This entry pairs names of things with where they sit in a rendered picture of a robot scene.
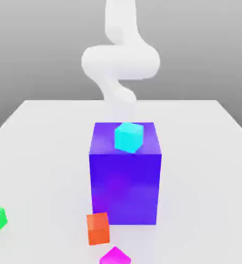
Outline small cyan cube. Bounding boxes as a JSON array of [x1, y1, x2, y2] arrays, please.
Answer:
[[114, 122, 144, 154]]

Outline small orange cube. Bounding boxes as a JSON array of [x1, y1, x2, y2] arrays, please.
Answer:
[[86, 212, 110, 246]]

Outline small magenta cube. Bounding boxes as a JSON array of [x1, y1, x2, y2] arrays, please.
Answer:
[[99, 246, 132, 264]]

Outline large purple box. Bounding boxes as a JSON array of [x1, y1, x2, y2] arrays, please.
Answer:
[[88, 122, 162, 226]]

